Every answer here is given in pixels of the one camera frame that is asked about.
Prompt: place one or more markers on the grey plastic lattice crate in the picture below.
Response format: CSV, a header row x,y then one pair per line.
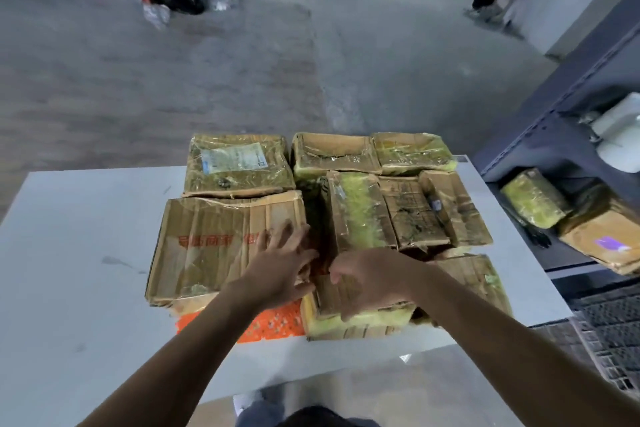
x,y
600,361

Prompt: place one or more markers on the person's left hand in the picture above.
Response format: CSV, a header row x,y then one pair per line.
x,y
277,276

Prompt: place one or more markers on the orange perforated plastic mat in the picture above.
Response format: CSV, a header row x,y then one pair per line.
x,y
280,324

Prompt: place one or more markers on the person's white left shoe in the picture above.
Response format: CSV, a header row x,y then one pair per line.
x,y
245,401

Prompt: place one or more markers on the large taped carton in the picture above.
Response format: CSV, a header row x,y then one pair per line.
x,y
210,246

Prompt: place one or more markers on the white table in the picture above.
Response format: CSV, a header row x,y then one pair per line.
x,y
75,241

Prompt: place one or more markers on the person's right forearm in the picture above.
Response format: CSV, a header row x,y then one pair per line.
x,y
525,351

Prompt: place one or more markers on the dark blue metal shelf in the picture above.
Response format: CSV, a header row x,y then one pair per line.
x,y
530,141

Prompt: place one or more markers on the taped parcel with white label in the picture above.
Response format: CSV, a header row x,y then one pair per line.
x,y
235,166

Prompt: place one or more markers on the yellow-green taped parcel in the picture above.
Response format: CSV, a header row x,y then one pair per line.
x,y
412,151

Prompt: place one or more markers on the person's left forearm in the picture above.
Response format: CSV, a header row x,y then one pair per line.
x,y
175,371

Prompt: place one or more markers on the person's left leg blue jeans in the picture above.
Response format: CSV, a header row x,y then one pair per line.
x,y
257,416

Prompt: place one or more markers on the yellow parcel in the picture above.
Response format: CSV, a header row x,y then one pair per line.
x,y
535,199

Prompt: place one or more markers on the person's right hand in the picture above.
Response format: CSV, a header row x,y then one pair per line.
x,y
385,276

